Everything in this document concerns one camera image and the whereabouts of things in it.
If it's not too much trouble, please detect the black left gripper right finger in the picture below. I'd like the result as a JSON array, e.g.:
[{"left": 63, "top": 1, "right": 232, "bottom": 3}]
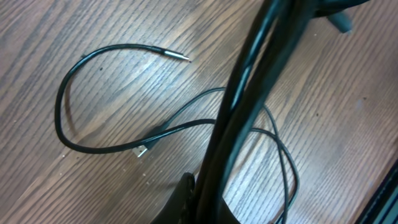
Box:
[{"left": 217, "top": 198, "right": 240, "bottom": 224}]

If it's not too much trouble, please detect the black USB cable short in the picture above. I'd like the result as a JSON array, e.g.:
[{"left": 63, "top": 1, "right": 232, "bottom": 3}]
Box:
[{"left": 54, "top": 43, "right": 301, "bottom": 224}]

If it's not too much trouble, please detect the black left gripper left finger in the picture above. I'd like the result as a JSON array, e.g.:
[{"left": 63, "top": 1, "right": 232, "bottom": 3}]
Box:
[{"left": 151, "top": 172, "right": 195, "bottom": 224}]

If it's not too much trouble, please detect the black USB cable long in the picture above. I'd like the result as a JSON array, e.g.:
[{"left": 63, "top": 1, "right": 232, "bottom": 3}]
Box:
[{"left": 132, "top": 0, "right": 371, "bottom": 224}]

